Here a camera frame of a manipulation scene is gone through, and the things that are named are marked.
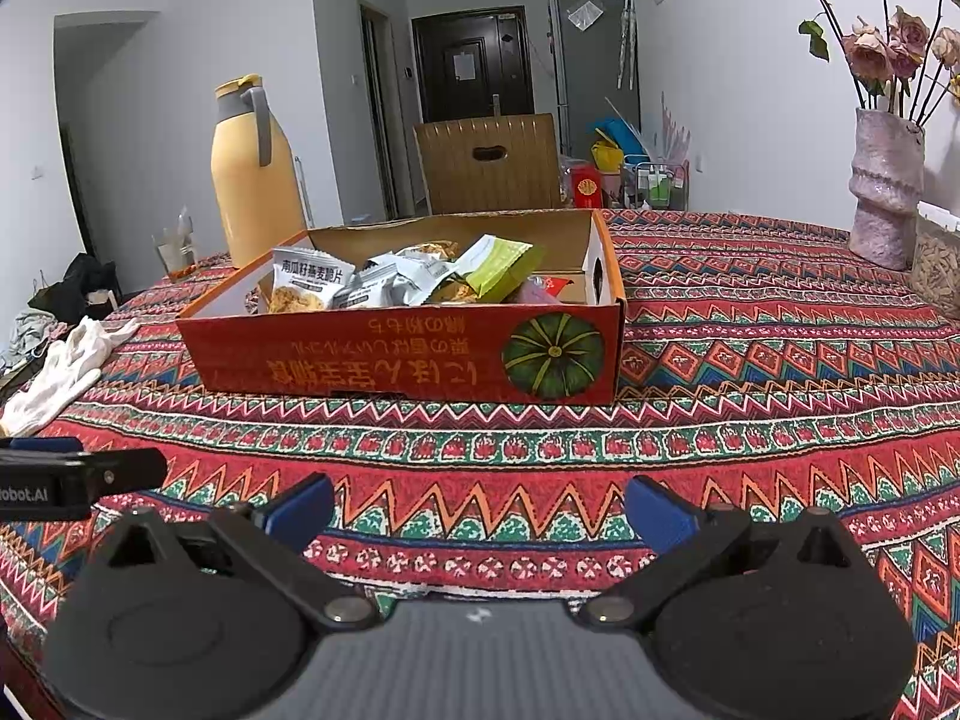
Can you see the black door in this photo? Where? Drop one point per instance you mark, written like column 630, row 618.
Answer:
column 510, row 52

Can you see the silver white snack packet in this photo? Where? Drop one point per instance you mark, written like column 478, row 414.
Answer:
column 412, row 270

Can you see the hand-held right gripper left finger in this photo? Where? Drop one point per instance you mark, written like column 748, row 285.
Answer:
column 296, row 510

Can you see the red snack packet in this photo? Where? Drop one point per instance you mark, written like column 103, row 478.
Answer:
column 559, row 285

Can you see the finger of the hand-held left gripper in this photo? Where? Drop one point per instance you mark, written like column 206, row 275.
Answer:
column 120, row 472

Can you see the red bag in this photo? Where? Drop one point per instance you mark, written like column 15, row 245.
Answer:
column 586, row 187

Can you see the pink snack packet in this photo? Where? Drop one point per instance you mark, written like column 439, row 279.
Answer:
column 532, row 292

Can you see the wooden chair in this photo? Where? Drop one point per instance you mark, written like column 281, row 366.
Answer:
column 450, row 180

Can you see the glass cup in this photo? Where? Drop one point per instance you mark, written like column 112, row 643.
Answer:
column 175, row 251

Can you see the red cardboard box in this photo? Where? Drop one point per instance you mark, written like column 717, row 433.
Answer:
column 375, row 360

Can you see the dried pink flower bouquet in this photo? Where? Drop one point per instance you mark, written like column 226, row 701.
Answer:
column 870, row 52

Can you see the grey refrigerator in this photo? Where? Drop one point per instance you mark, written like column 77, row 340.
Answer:
column 592, row 90

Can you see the white folded umbrella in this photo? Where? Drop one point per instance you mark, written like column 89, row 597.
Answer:
column 627, row 37

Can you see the yellow thermos jug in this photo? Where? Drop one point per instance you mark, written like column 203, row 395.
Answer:
column 255, row 195

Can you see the white knit glove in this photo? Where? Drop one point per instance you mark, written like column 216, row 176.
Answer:
column 52, row 390
column 97, row 337

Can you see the lime green snack packet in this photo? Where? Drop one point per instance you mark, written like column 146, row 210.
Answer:
column 502, row 266

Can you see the clear plastic bag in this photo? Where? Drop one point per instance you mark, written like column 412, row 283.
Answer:
column 585, row 15

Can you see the pink textured vase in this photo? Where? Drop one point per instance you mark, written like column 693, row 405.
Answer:
column 885, row 187

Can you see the clear container of seeds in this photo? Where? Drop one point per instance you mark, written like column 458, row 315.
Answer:
column 937, row 270

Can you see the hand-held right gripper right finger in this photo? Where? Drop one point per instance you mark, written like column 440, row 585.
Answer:
column 660, row 514

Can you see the grey cloth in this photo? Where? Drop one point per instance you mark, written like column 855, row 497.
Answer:
column 30, row 334

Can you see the blue plastic dustpan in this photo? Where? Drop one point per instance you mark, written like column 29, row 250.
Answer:
column 615, row 135

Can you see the pile of white cracker packets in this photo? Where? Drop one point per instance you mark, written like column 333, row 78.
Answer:
column 307, row 277

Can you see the white paper notice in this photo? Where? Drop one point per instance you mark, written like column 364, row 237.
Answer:
column 465, row 66

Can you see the yellow watering can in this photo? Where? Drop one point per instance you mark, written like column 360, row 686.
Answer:
column 607, row 157

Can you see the thin white pole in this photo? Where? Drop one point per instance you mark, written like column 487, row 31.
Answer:
column 302, row 191

